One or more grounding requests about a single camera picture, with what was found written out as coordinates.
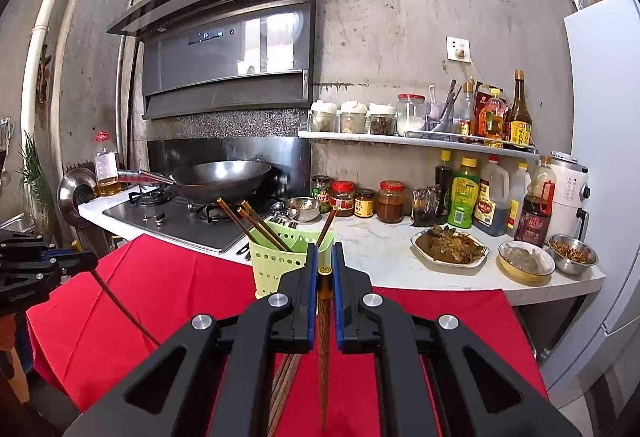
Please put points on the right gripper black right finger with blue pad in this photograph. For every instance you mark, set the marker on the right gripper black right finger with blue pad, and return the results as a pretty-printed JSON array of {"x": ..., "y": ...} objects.
[{"x": 435, "y": 377}]

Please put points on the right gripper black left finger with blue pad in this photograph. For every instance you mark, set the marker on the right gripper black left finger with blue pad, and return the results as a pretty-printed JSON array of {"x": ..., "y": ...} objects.
[{"x": 212, "y": 377}]

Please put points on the gold-capped brown chopstick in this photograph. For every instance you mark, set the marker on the gold-capped brown chopstick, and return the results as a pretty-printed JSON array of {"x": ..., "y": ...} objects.
[{"x": 324, "y": 298}]

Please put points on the white kitchen appliance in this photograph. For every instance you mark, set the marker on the white kitchen appliance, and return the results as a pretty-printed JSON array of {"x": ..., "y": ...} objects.
[{"x": 569, "y": 216}]

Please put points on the dark brown chopstick bundle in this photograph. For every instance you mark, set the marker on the dark brown chopstick bundle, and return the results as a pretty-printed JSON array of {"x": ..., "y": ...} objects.
[{"x": 281, "y": 387}]

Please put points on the green plastic utensil holder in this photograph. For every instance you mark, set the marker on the green plastic utensil holder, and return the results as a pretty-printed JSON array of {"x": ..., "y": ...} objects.
[{"x": 270, "y": 263}]

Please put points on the red tablecloth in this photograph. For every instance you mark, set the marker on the red tablecloth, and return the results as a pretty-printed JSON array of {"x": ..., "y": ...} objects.
[{"x": 83, "y": 345}]

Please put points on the plate of brown food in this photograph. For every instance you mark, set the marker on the plate of brown food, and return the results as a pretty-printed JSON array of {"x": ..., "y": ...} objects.
[{"x": 445, "y": 246}]

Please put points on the small yellow label jar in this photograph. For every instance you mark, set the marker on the small yellow label jar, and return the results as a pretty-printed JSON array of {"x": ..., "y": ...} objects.
[{"x": 364, "y": 203}]

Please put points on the brown sauce jar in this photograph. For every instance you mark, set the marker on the brown sauce jar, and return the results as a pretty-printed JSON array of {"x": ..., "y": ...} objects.
[{"x": 390, "y": 201}]

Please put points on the gas stove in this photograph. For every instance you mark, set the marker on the gas stove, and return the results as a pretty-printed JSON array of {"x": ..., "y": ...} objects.
[{"x": 163, "y": 212}]

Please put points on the cooking oil bottle red cap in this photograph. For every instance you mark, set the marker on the cooking oil bottle red cap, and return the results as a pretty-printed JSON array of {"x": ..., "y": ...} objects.
[{"x": 106, "y": 162}]

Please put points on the reddish brown chopstick pair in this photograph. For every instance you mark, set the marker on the reddish brown chopstick pair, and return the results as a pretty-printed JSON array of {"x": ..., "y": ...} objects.
[{"x": 247, "y": 212}]

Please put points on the steel wok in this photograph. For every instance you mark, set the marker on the steel wok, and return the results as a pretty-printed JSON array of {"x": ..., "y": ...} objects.
[{"x": 231, "y": 180}]

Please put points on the white jug bottle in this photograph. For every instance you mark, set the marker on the white jug bottle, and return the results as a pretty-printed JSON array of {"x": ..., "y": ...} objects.
[{"x": 492, "y": 206}]

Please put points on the green label bottle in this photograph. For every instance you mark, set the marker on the green label bottle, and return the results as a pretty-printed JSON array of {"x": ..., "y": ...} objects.
[{"x": 465, "y": 186}]

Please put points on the yellow bowl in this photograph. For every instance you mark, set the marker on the yellow bowl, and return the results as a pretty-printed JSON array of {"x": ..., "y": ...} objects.
[{"x": 525, "y": 263}]

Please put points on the dark soy sauce bottle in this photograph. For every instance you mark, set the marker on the dark soy sauce bottle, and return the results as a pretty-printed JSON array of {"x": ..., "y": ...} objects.
[{"x": 443, "y": 180}]

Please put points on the red label dark bottle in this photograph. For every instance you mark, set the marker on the red label dark bottle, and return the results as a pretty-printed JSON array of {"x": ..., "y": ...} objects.
[{"x": 537, "y": 205}]

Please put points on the steel bowl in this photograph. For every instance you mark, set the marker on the steel bowl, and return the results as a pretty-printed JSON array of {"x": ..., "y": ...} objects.
[{"x": 572, "y": 257}]

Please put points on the glass jar red lid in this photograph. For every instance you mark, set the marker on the glass jar red lid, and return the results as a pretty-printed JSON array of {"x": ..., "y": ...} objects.
[{"x": 410, "y": 113}]

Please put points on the tall brown sauce bottle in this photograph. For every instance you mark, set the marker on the tall brown sauce bottle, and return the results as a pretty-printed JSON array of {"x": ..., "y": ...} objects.
[{"x": 518, "y": 125}]

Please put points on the grey range hood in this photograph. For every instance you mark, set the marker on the grey range hood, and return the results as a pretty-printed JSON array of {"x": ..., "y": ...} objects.
[{"x": 205, "y": 56}]

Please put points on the white refrigerator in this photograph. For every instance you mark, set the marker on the white refrigerator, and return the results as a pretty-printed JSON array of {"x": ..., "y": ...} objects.
[{"x": 604, "y": 53}]

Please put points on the wall shelf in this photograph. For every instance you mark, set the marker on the wall shelf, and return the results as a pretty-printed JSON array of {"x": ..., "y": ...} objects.
[{"x": 426, "y": 143}]

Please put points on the wall socket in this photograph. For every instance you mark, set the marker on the wall socket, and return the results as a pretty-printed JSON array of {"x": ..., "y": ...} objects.
[{"x": 458, "y": 50}]

